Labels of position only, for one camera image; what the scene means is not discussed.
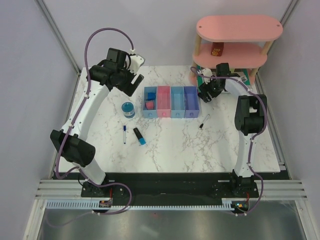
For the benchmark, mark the black pen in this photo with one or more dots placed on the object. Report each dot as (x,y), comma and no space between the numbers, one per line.
(204,121)

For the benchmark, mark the purple drawer bin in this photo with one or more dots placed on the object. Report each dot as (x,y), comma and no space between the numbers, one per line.
(191,102)

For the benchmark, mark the green book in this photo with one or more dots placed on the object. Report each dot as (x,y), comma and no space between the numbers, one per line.
(242,72)

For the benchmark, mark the pink eraser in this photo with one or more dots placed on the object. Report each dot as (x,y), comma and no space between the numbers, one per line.
(150,105)

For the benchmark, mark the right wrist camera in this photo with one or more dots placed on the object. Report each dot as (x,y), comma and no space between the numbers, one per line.
(206,75)

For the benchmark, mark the aluminium frame rail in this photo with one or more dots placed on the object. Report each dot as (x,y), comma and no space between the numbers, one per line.
(71,189)

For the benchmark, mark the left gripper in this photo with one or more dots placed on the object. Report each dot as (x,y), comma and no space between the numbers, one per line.
(129,88)

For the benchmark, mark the blue round tape dispenser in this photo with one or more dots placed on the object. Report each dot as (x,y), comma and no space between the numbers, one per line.
(128,110)

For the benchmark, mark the white cable duct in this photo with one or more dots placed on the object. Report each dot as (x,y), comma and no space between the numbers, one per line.
(103,205)

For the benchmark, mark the red small box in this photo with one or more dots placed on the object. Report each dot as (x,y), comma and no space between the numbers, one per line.
(217,49)

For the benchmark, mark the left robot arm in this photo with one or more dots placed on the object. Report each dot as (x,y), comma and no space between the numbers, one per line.
(71,140)

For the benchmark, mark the blue black highlighter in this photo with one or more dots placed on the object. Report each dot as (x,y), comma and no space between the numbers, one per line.
(139,136)

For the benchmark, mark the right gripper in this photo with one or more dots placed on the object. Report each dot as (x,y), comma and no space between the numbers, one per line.
(204,88)

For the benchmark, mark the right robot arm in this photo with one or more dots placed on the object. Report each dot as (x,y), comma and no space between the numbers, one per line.
(250,119)

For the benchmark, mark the blue white pen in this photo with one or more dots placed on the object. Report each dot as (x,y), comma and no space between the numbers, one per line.
(124,134)

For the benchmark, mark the blue white eraser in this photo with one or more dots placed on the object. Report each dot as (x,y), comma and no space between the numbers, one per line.
(150,96)

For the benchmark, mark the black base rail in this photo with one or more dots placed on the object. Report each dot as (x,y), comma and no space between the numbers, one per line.
(176,187)

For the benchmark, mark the pink drawer bin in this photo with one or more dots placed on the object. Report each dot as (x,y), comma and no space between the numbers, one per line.
(163,101)

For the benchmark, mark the pink three-tier shelf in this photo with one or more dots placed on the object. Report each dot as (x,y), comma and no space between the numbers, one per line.
(247,40)

